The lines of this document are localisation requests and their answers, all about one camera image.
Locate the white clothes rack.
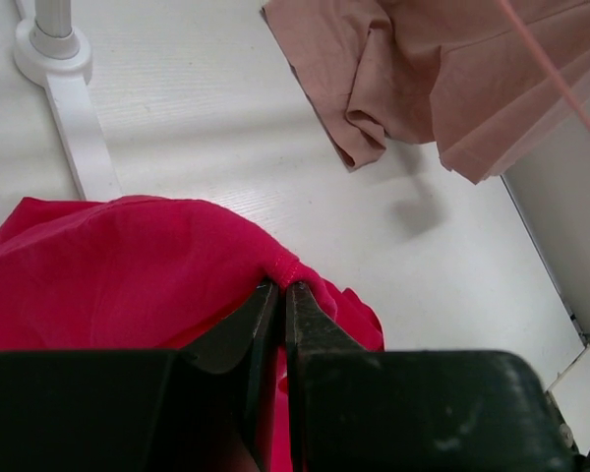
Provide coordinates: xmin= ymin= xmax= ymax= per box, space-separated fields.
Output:
xmin=14 ymin=1 xmax=122 ymax=201

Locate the hanging pink printed shirt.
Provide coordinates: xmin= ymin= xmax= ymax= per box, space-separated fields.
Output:
xmin=383 ymin=0 xmax=590 ymax=186

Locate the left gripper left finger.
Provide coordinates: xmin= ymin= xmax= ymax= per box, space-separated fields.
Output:
xmin=0 ymin=281 xmax=279 ymax=471

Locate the red t shirt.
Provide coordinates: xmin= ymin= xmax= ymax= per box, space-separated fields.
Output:
xmin=0 ymin=197 xmax=384 ymax=471

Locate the pink shirt on floor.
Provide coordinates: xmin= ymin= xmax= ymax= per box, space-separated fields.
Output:
xmin=263 ymin=1 xmax=466 ymax=169

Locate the pink wire hanger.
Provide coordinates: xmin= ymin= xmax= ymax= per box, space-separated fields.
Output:
xmin=498 ymin=0 xmax=590 ymax=135

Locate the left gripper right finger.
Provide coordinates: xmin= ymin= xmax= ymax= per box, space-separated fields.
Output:
xmin=285 ymin=283 xmax=576 ymax=471

